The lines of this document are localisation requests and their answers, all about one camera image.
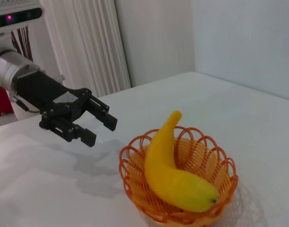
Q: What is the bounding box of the orange woven plastic basket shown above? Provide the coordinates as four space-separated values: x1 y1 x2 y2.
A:
118 126 239 225

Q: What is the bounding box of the grey head camera bar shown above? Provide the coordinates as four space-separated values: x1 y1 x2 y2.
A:
0 7 43 29

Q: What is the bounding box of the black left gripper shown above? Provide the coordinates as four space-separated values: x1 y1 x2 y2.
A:
16 72 119 148

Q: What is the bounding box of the red robot base part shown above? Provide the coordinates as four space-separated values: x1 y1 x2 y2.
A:
0 82 15 117

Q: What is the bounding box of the yellow banana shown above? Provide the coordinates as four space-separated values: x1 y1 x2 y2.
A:
144 110 220 213

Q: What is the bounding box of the cable of left gripper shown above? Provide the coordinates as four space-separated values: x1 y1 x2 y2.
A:
13 96 43 114

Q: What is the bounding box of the white robot head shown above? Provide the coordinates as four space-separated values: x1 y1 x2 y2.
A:
0 0 43 14

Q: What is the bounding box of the dark red cable bundle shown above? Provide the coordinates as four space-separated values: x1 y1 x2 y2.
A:
10 25 34 62

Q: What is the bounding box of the white pleated curtain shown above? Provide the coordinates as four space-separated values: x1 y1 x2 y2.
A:
39 0 132 98

